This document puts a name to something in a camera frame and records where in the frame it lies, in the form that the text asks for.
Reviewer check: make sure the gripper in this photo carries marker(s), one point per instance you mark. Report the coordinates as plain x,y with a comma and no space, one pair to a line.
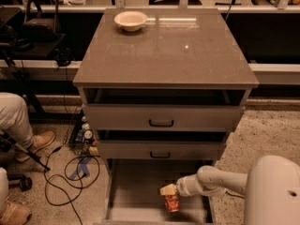
184,186

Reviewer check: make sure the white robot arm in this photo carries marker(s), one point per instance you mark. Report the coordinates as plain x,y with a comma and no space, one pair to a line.
271,190

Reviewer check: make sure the grey open bottom drawer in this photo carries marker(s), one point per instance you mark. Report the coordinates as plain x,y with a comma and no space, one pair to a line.
134,199

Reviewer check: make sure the grey middle drawer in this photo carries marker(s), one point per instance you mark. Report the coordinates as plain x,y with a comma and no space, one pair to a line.
138,144

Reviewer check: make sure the grey drawer cabinet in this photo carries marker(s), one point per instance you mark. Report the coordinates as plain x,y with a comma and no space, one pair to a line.
187,49

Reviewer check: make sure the grey top drawer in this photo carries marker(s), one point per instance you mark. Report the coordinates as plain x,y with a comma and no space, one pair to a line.
161,110

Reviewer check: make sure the blue tape on floor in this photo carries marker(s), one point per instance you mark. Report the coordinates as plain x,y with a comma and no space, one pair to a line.
81,170

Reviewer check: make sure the black crate of items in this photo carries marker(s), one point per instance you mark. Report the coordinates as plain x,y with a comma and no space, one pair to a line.
82,140

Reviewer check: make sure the black dumbbell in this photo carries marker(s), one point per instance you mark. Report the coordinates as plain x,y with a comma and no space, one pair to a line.
20,180

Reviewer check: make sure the tan shoe near corner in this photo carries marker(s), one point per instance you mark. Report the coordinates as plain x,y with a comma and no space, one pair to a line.
14,214

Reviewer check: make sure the black headphones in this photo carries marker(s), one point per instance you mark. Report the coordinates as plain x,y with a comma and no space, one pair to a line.
63,57

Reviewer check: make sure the white ceramic bowl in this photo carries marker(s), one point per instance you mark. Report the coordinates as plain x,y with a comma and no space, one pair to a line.
130,21

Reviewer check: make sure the black bag with handles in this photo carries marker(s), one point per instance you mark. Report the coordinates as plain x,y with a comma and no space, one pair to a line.
38,28

